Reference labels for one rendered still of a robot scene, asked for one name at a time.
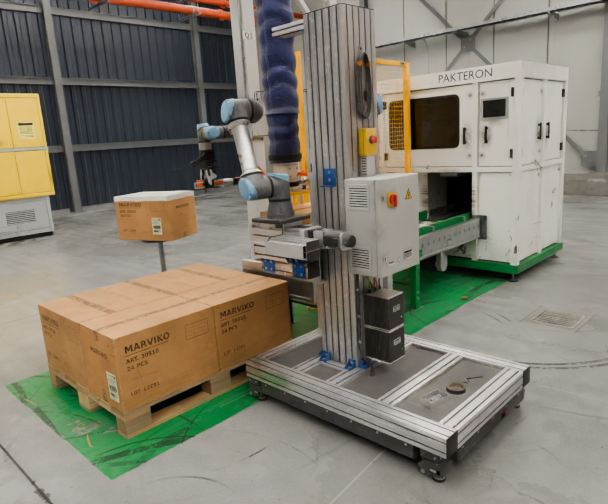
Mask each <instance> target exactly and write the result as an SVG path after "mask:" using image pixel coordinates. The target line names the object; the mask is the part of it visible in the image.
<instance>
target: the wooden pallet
mask: <svg viewBox="0 0 608 504"><path fill-rule="evenodd" d="M291 340H293V339H291ZM291 340H289V341H291ZM289 341H286V342H284V343H287V342H289ZM284 343H282V344H284ZM282 344H280V345H282ZM280 345H277V346H280ZM277 346H275V347H277ZM275 347H273V348H275ZM273 348H271V349H273ZM271 349H268V350H271ZM268 350H266V351H268ZM266 351H264V352H266ZM264 352H262V353H264ZM262 353H259V354H262ZM259 354H257V355H259ZM257 355H255V356H257ZM255 356H253V357H255ZM253 357H250V358H253ZM250 358H248V359H250ZM248 359H246V360H248ZM246 360H244V361H241V362H239V363H237V364H235V365H232V366H230V367H228V368H226V369H223V370H221V371H219V372H217V373H215V374H212V375H210V376H208V377H206V378H203V379H201V380H199V381H197V382H194V383H192V384H190V385H188V386H185V387H183V388H181V389H179V390H176V391H174V392H172V393H170V394H167V395H165V396H163V397H161V398H158V399H156V400H154V401H152V402H149V403H147V404H145V405H143V406H140V407H138V408H136V409H134V410H131V411H129V412H127V413H122V412H121V411H119V410H118V409H116V408H115V407H113V406H112V405H110V404H109V403H107V402H106V401H104V400H103V399H101V398H100V397H98V396H96V395H95V394H93V393H92V392H90V391H89V390H87V389H86V388H84V387H83V386H81V385H80V384H78V383H77V382H75V381H74V380H72V379H71V378H69V377H68V376H66V375H65V374H63V373H62V372H60V371H58V370H57V369H55V368H54V367H52V366H51V365H49V364H48V368H49V373H50V379H51V384H52V385H53V386H54V387H55V388H57V389H60V388H62V387H65V386H68V385H71V386H73V387H74V388H76V389H77V390H78V396H79V403H80V406H82V407H83V408H84V409H86V410H87V411H88V412H90V413H92V412H95V411H97V410H99V409H102V408H105V409H107V410H108V411H109V412H111V413H112V414H114V415H115V416H116V420H117V426H118V433H119V434H120V435H122V436H123V437H124V438H126V439H127V440H129V439H131V438H133V437H135V436H137V435H139V434H141V433H143V432H145V431H147V430H149V429H151V428H153V427H155V426H157V425H159V424H162V423H164V422H166V421H168V420H170V419H172V418H174V417H176V416H178V415H180V414H182V413H184V412H186V411H188V410H190V409H192V408H195V407H197V406H199V405H201V404H203V403H205V402H207V401H209V400H211V399H213V398H215V397H217V396H219V395H221V394H223V393H225V392H228V391H230V390H232V389H234V388H236V387H238V386H240V385H242V384H244V383H246V382H248V376H247V375H246V371H243V372H241V373H239V374H237V375H235V376H233V377H231V376H230V370H232V369H235V368H237V367H239V366H241V365H243V364H245V361H246ZM199 384H201V386H202V391H200V392H198V393H196V394H194V395H192V396H189V397H187V398H185V399H183V400H181V401H179V402H177V403H174V404H172V405H170V406H168V407H166V408H164V409H161V410H159V411H157V412H155V413H153V414H151V411H150V410H151V409H150V406H153V405H155V404H157V403H159V402H161V401H164V400H166V399H168V398H170V397H172V396H175V395H177V394H179V393H181V392H184V391H186V390H188V389H190V388H192V387H195V386H197V385H199Z"/></svg>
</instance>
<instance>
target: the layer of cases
mask: <svg viewBox="0 0 608 504"><path fill-rule="evenodd" d="M38 310H39V315H40V321H41V326H42V332H43V337H44V343H45V348H46V354H47V359H48V364H49V365H51V366H52V367H54V368H55V369H57V370H58V371H60V372H62V373H63V374H65V375H66V376H68V377H69V378H71V379H72V380H74V381H75V382H77V383H78V384H80V385H81V386H83V387H84V388H86V389H87V390H89V391H90V392H92V393H93V394H95V395H96V396H98V397H100V398H101V399H103V400H104V401H106V402H107V403H109V404H110V405H112V406H113V407H115V408H116V409H118V410H119V411H121V412H122V413H127V412H129V411H131V410H134V409H136V408H138V407H140V406H143V405H145V404H147V403H149V402H152V401H154V400H156V399H158V398H161V397H163V396H165V395H167V394H170V393H172V392H174V391H176V390H179V389H181V388H183V387H185V386H188V385H190V384H192V383H194V382H197V381H199V380H201V379H203V378H206V377H208V376H210V375H212V374H215V373H217V372H219V371H221V370H223V369H226V368H228V367H230V366H232V365H235V364H237V363H239V362H241V361H244V360H246V359H248V358H250V357H253V356H255V355H257V354H259V353H262V352H264V351H266V350H268V349H271V348H273V347H275V346H277V345H280V344H282V343H284V342H286V341H289V340H291V339H292V330H291V317H290V303H289V289H288V281H285V280H280V279H275V278H270V277H265V276H260V275H255V274H250V273H245V272H241V271H236V270H231V269H226V268H221V267H216V266H211V265H206V264H201V263H196V264H192V265H188V266H184V267H180V268H176V269H173V270H169V271H165V272H161V273H157V274H153V275H149V276H145V277H141V278H137V279H133V280H129V281H125V282H122V283H118V284H114V285H110V286H106V287H102V288H98V289H94V290H90V291H86V292H82V293H78V294H74V295H71V296H67V297H63V298H59V299H55V300H51V301H47V302H43V303H39V304H38Z"/></svg>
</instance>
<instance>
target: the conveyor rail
mask: <svg viewBox="0 0 608 504"><path fill-rule="evenodd" d="M451 237H452V245H450V246H447V239H448V238H451ZM477 238H480V218H473V219H470V220H467V221H466V222H461V223H458V224H455V225H452V226H449V227H446V228H443V229H440V230H436V231H435V232H430V233H427V234H424V235H421V236H419V250H421V249H422V257H420V261H421V260H424V259H426V258H429V257H431V256H434V255H436V254H439V253H442V252H444V251H447V250H449V249H452V248H454V247H457V246H459V245H462V244H465V243H467V242H470V241H472V240H475V239H477Z"/></svg>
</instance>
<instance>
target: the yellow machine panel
mask: <svg viewBox="0 0 608 504"><path fill-rule="evenodd" d="M49 195H55V191H54V185H53V179H52V173H51V167H50V161H49V155H48V147H47V143H46V137H45V131H44V125H43V119H42V113H41V107H40V101H39V95H38V94H22V93H0V244H3V243H9V242H15V241H21V240H26V239H32V238H38V237H44V236H50V235H53V231H54V225H53V219H52V213H51V207H50V201H49Z"/></svg>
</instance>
